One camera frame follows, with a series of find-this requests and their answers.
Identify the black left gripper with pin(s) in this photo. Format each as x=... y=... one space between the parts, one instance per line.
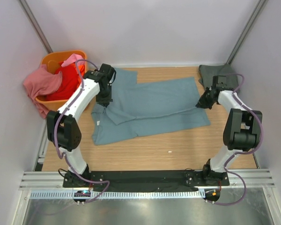
x=105 y=101

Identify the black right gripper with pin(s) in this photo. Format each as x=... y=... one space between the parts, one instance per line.
x=202 y=103

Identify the grey t shirt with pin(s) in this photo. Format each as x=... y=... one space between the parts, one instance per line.
x=208 y=72

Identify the light blue t shirt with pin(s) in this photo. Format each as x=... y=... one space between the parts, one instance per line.
x=142 y=109

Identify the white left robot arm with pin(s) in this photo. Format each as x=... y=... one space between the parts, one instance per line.
x=62 y=125

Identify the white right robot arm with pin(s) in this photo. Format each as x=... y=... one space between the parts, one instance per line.
x=243 y=131

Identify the red t shirt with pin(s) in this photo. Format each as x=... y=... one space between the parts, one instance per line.
x=70 y=82

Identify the orange t shirt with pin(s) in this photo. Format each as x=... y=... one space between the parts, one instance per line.
x=80 y=69

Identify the light pink t shirt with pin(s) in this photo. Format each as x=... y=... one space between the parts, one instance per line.
x=72 y=59

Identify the orange plastic basket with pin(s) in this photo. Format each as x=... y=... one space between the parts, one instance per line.
x=52 y=61

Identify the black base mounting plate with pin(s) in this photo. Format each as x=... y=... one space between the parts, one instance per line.
x=155 y=181

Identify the slotted grey cable duct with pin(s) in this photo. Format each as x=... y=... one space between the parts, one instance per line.
x=84 y=194

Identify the aluminium frame rail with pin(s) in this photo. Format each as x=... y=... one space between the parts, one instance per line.
x=41 y=180

